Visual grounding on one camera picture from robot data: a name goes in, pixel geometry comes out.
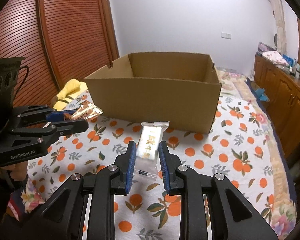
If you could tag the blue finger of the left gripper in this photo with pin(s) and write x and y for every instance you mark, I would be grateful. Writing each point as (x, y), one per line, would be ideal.
(58, 116)

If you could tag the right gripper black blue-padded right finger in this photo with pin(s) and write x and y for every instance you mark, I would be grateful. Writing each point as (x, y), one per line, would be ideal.
(213, 201)

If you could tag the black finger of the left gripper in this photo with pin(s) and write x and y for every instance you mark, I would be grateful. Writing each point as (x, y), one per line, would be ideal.
(68, 127)

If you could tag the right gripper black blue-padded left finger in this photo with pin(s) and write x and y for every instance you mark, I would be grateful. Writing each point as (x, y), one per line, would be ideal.
(83, 206)

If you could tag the brown foil snack packet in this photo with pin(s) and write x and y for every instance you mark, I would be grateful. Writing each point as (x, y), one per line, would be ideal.
(86, 111)

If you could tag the white small cake packet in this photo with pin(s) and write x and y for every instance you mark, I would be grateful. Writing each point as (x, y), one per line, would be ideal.
(147, 149)

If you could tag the person's left hand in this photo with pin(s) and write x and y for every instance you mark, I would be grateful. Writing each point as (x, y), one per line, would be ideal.
(18, 171)

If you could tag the yellow cloth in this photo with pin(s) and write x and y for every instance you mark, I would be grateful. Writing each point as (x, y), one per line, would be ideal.
(72, 89)

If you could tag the wooden louvered wardrobe door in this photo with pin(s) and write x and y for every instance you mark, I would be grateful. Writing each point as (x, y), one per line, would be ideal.
(58, 40)

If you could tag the brown cardboard box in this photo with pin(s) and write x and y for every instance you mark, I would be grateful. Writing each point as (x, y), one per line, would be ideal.
(181, 88)

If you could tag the blue object near cabinet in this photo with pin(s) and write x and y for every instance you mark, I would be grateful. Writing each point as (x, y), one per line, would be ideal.
(261, 95)

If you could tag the wooden sideboard cabinet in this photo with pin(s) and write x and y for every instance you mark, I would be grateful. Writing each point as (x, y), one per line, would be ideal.
(283, 92)

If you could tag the folded floral cloth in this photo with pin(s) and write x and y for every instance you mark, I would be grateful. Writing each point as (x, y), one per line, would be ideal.
(275, 57)

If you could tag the white wall switch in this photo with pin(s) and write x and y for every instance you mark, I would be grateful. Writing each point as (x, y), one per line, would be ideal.
(225, 35)

